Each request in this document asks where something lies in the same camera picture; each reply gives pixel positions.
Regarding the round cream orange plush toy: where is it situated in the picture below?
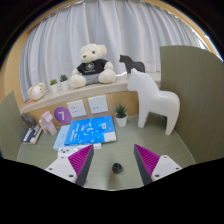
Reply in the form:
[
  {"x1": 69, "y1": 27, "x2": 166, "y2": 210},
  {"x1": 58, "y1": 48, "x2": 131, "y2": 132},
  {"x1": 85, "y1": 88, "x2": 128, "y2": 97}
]
[{"x1": 27, "y1": 82, "x2": 46, "y2": 102}]

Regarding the cream teddy bear black shirt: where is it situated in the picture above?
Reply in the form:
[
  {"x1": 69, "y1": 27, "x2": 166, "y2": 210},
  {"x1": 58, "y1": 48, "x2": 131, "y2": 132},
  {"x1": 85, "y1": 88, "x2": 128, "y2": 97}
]
[{"x1": 68, "y1": 43, "x2": 117, "y2": 89}]

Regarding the white wall socket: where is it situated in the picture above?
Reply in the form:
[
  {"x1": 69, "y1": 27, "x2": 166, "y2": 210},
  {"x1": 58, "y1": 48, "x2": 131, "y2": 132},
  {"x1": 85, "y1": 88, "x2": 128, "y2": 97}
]
[
  {"x1": 87, "y1": 94, "x2": 110, "y2": 115},
  {"x1": 66, "y1": 99, "x2": 88, "y2": 119}
]

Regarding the round purple number sign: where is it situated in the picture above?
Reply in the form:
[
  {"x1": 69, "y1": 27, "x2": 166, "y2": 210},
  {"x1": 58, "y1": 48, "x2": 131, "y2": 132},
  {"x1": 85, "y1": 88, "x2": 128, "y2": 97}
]
[{"x1": 53, "y1": 106, "x2": 73, "y2": 125}]

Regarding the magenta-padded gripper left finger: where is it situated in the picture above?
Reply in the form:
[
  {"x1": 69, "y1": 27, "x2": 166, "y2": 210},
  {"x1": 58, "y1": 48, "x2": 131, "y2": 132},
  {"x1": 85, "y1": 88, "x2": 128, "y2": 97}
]
[{"x1": 44, "y1": 143, "x2": 95, "y2": 187}]

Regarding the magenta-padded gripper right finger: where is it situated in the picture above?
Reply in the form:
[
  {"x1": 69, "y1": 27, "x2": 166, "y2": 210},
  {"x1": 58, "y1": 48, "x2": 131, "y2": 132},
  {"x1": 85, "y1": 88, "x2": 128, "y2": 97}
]
[{"x1": 133, "y1": 143, "x2": 183, "y2": 186}]

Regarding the green partition panel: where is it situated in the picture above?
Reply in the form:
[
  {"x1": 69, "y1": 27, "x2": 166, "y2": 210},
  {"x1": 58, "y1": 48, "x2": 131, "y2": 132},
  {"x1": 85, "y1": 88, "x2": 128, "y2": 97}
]
[
  {"x1": 0, "y1": 90, "x2": 29, "y2": 161},
  {"x1": 159, "y1": 45, "x2": 224, "y2": 164}
]

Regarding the light blue book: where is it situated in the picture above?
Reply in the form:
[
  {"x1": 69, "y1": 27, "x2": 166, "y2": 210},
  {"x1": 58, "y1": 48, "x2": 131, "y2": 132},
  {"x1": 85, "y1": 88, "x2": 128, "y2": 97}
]
[{"x1": 53, "y1": 124, "x2": 103, "y2": 152}]

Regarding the beige window ledge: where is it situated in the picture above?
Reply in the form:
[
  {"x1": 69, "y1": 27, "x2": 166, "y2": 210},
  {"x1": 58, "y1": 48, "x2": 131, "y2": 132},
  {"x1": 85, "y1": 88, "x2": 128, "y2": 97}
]
[{"x1": 19, "y1": 72, "x2": 162, "y2": 115}]

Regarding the light grey curtain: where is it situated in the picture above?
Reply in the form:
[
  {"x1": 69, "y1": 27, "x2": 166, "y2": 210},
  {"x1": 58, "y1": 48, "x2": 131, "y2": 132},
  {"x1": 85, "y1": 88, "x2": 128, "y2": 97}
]
[{"x1": 19, "y1": 0, "x2": 209, "y2": 103}]

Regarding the small black charger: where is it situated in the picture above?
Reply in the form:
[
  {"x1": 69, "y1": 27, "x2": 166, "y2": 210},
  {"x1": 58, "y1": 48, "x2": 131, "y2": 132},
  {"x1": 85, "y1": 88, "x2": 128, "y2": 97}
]
[{"x1": 111, "y1": 162, "x2": 124, "y2": 175}]

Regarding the small potted plant white pot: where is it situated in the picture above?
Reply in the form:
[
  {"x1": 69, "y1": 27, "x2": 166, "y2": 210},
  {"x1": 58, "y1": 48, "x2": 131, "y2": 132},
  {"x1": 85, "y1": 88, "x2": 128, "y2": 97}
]
[
  {"x1": 59, "y1": 73, "x2": 70, "y2": 92},
  {"x1": 113, "y1": 103, "x2": 129, "y2": 128},
  {"x1": 49, "y1": 78, "x2": 59, "y2": 94}
]

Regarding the black horse figurine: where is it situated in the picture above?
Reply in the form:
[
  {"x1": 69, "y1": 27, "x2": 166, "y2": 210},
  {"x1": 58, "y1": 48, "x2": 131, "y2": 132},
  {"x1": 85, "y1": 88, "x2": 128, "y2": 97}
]
[{"x1": 118, "y1": 54, "x2": 146, "y2": 74}]

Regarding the large white horse figurine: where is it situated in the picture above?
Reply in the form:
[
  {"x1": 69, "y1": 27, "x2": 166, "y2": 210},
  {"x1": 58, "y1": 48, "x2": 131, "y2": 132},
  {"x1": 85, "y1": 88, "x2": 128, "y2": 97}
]
[{"x1": 126, "y1": 68, "x2": 181, "y2": 136}]

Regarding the bright blue book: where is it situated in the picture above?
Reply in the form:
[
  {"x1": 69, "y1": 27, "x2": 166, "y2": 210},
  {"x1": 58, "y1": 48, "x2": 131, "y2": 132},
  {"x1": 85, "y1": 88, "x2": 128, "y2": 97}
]
[{"x1": 63, "y1": 115, "x2": 118, "y2": 147}]

